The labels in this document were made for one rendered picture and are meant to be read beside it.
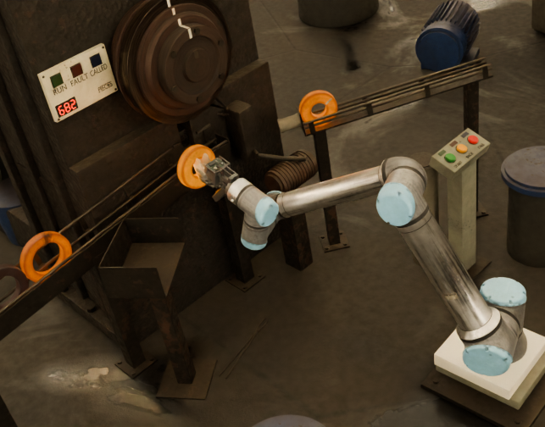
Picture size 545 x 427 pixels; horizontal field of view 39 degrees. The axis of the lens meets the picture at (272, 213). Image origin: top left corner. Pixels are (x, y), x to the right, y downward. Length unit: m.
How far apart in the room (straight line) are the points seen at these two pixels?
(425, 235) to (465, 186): 0.81
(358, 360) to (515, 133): 1.74
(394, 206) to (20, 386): 1.80
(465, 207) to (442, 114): 1.37
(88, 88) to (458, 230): 1.55
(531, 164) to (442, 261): 1.00
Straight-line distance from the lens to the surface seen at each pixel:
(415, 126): 4.39
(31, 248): 2.75
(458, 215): 3.20
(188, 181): 2.74
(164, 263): 2.73
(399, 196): 2.27
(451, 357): 2.85
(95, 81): 2.82
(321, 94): 3.17
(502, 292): 2.70
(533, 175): 3.23
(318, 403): 2.96
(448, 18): 4.83
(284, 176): 3.17
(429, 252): 2.37
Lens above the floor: 2.28
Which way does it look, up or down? 36 degrees down
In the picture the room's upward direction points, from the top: 11 degrees counter-clockwise
